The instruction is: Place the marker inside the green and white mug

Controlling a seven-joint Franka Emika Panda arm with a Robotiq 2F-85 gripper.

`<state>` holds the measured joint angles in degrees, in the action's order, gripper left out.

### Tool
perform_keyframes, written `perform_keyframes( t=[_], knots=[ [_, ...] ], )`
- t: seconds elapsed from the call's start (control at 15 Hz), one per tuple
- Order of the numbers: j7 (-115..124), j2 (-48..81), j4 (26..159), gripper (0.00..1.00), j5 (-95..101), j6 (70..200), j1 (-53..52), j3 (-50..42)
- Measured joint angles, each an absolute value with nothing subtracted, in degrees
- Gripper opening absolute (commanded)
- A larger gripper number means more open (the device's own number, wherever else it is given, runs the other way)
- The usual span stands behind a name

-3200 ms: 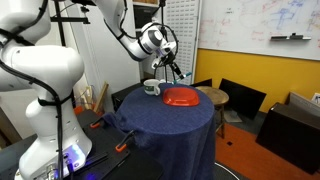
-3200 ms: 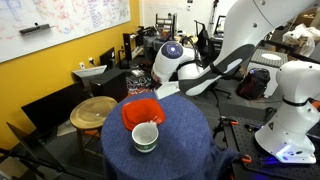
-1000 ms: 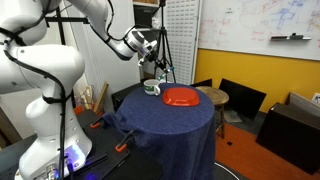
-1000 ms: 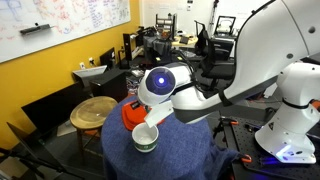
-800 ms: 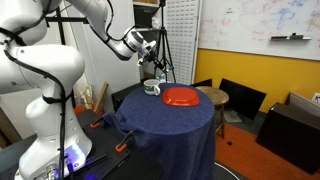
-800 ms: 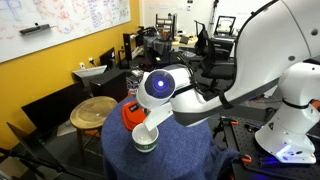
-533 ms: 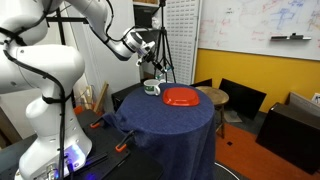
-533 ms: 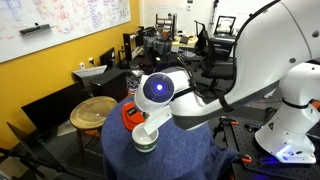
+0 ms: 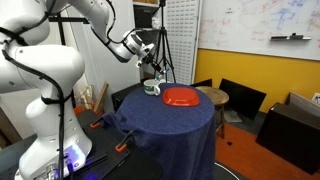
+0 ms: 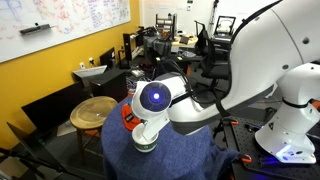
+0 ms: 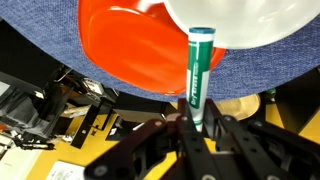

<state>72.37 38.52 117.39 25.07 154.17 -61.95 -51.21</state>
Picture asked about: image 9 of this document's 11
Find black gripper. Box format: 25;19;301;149
143;52;166;76

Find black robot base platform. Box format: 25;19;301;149
0;109;164;180

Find green and white mug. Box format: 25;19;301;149
143;78;167;97

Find whiteboard marker tray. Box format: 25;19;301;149
269;32;313;42

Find red square plate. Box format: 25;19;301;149
161;86;201;108

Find black tripod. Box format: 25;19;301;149
153;0;177;84

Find black cabinet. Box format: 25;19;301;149
110;82;145;113

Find small black leaning panel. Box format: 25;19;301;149
189;78;213;89

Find round wooden stool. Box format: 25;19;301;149
195;85;230;139

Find wooden planks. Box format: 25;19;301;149
83;80;110;115

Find blue tablecloth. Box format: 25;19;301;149
101;81;217;180

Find orange and black clamp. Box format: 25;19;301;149
89;116;105;130
114;129;136;154

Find orange object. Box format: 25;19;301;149
73;104;88;116

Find large black leaning panel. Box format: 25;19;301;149
218;78;268;121

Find whiteboard with scribbles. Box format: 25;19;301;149
197;0;320;62

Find round black floor base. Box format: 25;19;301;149
213;161;241;180

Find large black box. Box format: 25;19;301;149
255;101;320;175

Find grey panel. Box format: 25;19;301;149
288;91;320;118

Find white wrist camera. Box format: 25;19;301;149
134;43;156;68

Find dark wall shelf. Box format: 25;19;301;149
132;0;161;32

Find black camera stand pole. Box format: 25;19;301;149
49;13;91;109

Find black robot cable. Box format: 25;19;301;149
0;26;73;180

